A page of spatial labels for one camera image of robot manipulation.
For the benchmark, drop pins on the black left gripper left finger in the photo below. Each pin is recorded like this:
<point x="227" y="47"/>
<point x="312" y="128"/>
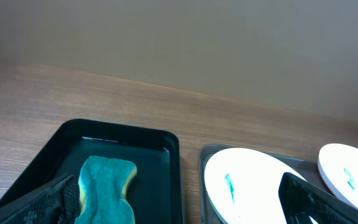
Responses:
<point x="57" y="201"/>

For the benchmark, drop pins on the black water tray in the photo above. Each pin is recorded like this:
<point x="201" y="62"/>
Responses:
<point x="154" y="195"/>

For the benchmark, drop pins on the white plate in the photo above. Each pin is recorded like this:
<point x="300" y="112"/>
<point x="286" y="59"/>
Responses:
<point x="338" y="166"/>
<point x="242" y="184"/>

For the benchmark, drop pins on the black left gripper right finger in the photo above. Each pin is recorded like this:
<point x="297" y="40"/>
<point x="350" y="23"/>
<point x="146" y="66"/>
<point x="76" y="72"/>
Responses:
<point x="304" y="203"/>

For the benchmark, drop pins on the green yellow sponge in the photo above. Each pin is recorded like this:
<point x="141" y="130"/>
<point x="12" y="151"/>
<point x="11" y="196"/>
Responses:
<point x="103" y="185"/>

